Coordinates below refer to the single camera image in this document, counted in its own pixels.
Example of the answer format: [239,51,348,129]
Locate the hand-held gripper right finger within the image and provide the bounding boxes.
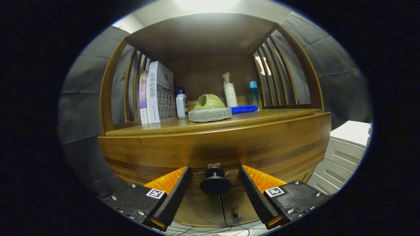
[240,165,330,230]

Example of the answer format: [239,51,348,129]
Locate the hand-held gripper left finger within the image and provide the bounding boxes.
[104,166,191,232]

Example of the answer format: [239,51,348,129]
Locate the wooden drawer with black knob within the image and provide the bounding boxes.
[98,112,332,197]

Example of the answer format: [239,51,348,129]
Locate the green handled grey scrubber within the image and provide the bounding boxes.
[188,94,233,123]

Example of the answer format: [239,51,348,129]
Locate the wooden cabinet door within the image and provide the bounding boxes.
[174,195,226,226]
[219,193,263,225]

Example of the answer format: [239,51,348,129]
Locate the wooden countertop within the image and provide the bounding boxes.
[105,108,324,136]

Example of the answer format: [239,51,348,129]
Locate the white drawer unit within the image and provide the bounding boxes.
[307,121,373,195]

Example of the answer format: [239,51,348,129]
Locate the brown wooden cabinet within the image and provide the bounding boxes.
[98,12,332,227]

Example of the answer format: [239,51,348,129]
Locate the blue folded cloth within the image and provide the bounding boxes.
[230,105,259,114]

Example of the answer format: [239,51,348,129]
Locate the white bottle with blue cap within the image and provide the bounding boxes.
[176,87,189,119]

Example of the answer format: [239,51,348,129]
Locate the teal slim bottle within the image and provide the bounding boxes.
[249,81,260,107]

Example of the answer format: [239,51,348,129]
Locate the large white book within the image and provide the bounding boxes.
[146,61,178,124]

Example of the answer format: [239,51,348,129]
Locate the white pump bottle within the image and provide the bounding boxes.
[222,72,238,108]

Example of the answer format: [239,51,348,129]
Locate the purple spine book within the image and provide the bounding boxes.
[139,70,149,125]

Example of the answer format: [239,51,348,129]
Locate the black backdrop cloth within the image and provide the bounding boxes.
[59,11,373,197]

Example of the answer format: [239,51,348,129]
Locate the black floor cables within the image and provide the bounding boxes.
[164,221,263,236]

